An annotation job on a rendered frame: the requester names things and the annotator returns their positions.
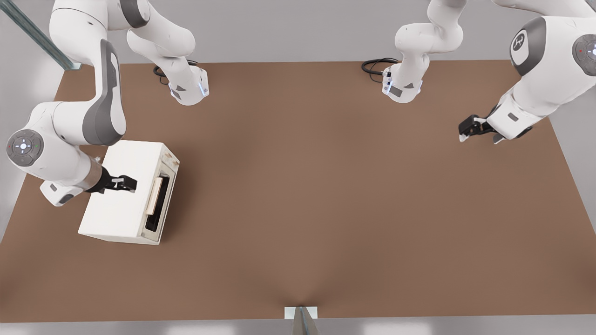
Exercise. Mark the white oven door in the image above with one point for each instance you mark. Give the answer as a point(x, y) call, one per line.
point(160, 202)

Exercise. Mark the white oven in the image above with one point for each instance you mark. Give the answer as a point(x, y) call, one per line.
point(125, 195)

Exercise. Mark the silver frame post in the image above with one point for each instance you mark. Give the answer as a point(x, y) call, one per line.
point(302, 321)
point(37, 35)

